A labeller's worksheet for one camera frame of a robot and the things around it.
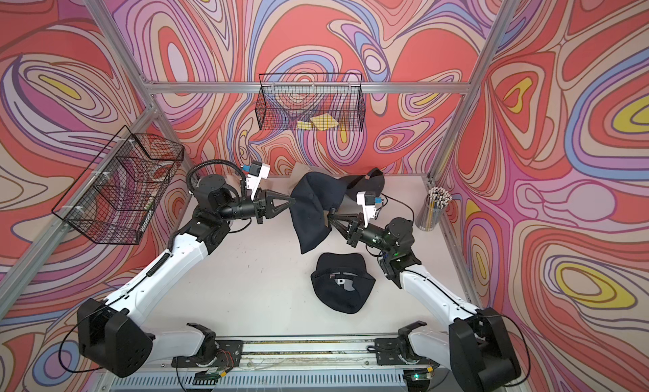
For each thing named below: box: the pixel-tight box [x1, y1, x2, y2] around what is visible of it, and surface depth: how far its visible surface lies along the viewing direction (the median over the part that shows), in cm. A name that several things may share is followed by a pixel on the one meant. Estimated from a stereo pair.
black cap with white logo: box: [289, 171, 350, 255], surface depth 63 cm
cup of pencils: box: [414, 185, 453, 232], surface depth 91 cm
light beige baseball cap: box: [289, 162, 316, 184], surface depth 121 cm
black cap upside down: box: [310, 252, 377, 315], surface depth 84 cm
